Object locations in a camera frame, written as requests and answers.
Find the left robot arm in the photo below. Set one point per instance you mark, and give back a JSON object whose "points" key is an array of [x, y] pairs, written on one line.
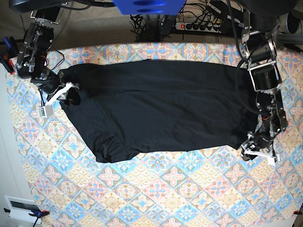
{"points": [[257, 50]]}

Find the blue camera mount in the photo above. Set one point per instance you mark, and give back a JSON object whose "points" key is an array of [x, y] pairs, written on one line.
{"points": [[149, 7]]}

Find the white power strip red switch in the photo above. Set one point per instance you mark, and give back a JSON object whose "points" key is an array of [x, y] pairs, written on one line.
{"points": [[198, 27]]}

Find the patterned tablecloth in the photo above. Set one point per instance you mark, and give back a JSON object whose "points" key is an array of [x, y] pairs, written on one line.
{"points": [[202, 188]]}

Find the blue table clamp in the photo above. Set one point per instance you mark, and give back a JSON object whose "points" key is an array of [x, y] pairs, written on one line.
{"points": [[11, 52]]}

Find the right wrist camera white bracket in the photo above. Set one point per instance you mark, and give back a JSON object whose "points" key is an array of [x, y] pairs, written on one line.
{"points": [[62, 93]]}

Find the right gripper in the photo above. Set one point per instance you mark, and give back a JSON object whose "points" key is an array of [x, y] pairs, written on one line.
{"points": [[49, 82]]}

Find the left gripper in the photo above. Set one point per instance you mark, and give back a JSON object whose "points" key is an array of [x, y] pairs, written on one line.
{"points": [[257, 141]]}

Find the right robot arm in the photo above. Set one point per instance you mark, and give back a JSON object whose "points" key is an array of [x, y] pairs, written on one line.
{"points": [[32, 61]]}

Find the black orange bottom clamp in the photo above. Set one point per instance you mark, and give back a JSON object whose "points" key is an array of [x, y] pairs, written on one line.
{"points": [[35, 214]]}

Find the white wall outlet box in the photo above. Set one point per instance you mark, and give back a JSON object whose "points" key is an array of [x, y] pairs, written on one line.
{"points": [[20, 209]]}

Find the black t-shirt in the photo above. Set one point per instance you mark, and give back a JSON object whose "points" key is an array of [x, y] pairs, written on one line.
{"points": [[152, 105]]}

